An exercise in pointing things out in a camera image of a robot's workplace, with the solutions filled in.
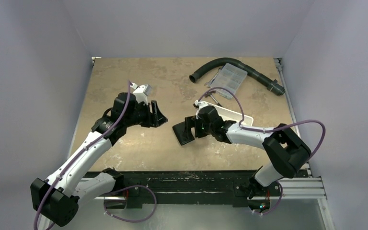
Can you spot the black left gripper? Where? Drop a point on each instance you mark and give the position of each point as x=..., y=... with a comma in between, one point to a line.
x=158, y=118

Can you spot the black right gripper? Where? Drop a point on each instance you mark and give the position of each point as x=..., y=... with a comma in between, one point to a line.
x=195, y=127

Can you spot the black leather card holder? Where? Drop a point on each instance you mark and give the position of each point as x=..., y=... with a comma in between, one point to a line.
x=183, y=132

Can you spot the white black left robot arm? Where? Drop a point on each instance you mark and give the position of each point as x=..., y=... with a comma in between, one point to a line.
x=79, y=165

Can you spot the silver open-end wrench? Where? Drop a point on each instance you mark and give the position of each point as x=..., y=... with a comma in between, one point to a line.
x=208, y=84

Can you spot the clear plastic compartment box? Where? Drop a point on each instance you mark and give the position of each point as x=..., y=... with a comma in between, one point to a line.
x=230, y=78

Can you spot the small black-handled hammer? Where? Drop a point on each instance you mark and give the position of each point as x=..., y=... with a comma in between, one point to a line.
x=211, y=95

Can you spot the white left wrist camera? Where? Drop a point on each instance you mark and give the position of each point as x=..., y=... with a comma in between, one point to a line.
x=141, y=93

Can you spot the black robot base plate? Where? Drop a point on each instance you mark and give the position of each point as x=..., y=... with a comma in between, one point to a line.
x=233, y=188

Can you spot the aluminium frame rail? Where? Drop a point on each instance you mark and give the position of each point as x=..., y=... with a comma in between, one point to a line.
x=310, y=189

